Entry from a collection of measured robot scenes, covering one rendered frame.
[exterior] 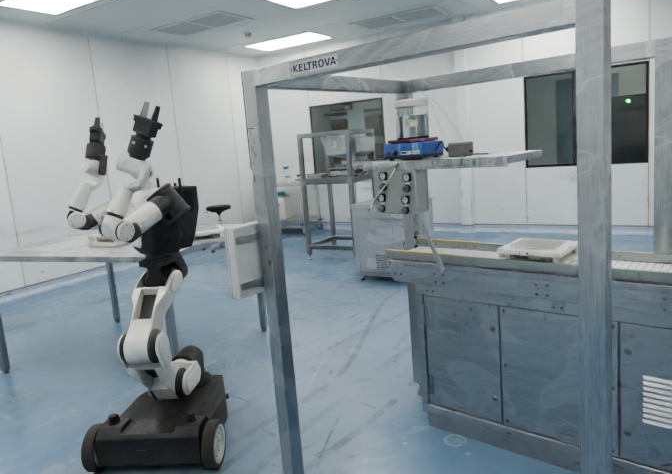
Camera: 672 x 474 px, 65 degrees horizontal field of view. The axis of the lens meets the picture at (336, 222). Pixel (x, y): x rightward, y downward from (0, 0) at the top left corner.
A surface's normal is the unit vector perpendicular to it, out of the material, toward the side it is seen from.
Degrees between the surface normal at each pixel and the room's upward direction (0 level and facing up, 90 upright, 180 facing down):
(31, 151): 90
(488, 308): 90
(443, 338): 90
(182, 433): 45
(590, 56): 90
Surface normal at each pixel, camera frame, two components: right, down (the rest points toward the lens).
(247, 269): 0.77, 0.04
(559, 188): -0.52, 0.16
